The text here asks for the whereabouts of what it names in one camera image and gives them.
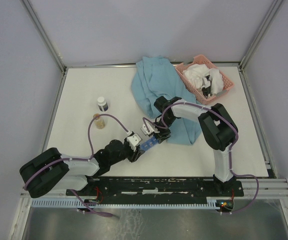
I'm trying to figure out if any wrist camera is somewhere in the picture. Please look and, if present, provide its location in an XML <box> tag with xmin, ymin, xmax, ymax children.
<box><xmin>141</xmin><ymin>123</ymin><xmax>157</xmax><ymax>136</ymax></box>
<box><xmin>126</xmin><ymin>132</ymin><xmax>142</xmax><ymax>149</ymax></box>

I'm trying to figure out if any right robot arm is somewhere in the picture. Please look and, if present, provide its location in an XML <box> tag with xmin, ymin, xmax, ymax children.
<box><xmin>151</xmin><ymin>96</ymin><xmax>238</xmax><ymax>196</ymax></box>

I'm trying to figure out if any pink perforated plastic basket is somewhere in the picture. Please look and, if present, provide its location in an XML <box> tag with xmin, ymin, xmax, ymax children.
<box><xmin>175</xmin><ymin>54</ymin><xmax>235</xmax><ymax>105</ymax></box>

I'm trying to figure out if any blue weekly pill organizer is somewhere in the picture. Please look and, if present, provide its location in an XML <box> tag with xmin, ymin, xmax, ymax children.
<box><xmin>140</xmin><ymin>136</ymin><xmax>159</xmax><ymax>152</ymax></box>

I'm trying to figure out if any white cap pill bottle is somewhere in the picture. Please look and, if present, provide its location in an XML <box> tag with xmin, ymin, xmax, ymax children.
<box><xmin>97</xmin><ymin>96</ymin><xmax>109</xmax><ymax>112</ymax></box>

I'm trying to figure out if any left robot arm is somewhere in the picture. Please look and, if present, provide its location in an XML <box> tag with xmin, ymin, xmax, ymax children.
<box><xmin>19</xmin><ymin>137</ymin><xmax>145</xmax><ymax>199</ymax></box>

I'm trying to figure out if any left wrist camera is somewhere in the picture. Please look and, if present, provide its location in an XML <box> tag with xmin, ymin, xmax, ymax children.
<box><xmin>126</xmin><ymin>132</ymin><xmax>142</xmax><ymax>149</ymax></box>

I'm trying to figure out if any white cable duct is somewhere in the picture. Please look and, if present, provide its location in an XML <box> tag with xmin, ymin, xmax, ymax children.
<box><xmin>31</xmin><ymin>198</ymin><xmax>219</xmax><ymax>210</ymax></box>

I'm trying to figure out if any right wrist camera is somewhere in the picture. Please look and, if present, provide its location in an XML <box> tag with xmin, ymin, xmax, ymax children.
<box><xmin>141</xmin><ymin>123</ymin><xmax>157</xmax><ymax>136</ymax></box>

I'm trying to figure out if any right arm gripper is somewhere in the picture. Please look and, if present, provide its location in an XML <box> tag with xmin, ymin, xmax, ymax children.
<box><xmin>150</xmin><ymin>116</ymin><xmax>176</xmax><ymax>144</ymax></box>

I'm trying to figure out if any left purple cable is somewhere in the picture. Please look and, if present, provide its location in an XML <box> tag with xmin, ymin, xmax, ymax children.
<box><xmin>23</xmin><ymin>113</ymin><xmax>135</xmax><ymax>218</ymax></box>

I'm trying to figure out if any open amber pill bottle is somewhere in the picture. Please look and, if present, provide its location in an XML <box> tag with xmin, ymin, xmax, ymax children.
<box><xmin>92</xmin><ymin>113</ymin><xmax>106</xmax><ymax>130</ymax></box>

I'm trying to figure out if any black object in basket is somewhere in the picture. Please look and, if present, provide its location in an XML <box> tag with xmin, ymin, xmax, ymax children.
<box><xmin>202</xmin><ymin>86</ymin><xmax>213</xmax><ymax>99</ymax></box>

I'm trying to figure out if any light blue cloth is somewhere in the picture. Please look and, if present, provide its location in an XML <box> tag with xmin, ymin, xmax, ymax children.
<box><xmin>130</xmin><ymin>55</ymin><xmax>202</xmax><ymax>146</ymax></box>

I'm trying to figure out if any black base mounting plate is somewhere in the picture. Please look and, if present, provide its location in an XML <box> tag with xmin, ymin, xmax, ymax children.
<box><xmin>75</xmin><ymin>176</ymin><xmax>244</xmax><ymax>200</ymax></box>

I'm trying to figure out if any white crumpled cloth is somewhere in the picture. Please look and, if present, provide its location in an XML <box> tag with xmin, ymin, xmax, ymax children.
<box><xmin>183</xmin><ymin>64</ymin><xmax>224</xmax><ymax>96</ymax></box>

